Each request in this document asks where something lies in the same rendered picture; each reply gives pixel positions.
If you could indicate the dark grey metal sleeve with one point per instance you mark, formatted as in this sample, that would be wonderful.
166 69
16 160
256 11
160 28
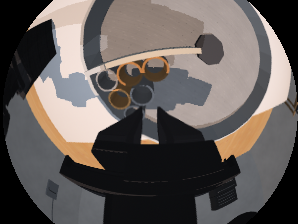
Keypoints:
128 111
142 99
104 83

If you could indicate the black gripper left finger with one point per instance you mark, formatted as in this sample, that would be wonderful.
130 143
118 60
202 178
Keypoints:
125 129

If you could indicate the bronze bushing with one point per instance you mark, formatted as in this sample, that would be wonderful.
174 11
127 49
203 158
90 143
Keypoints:
127 80
116 100
155 77

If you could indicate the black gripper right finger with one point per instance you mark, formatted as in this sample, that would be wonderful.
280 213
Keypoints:
172 130

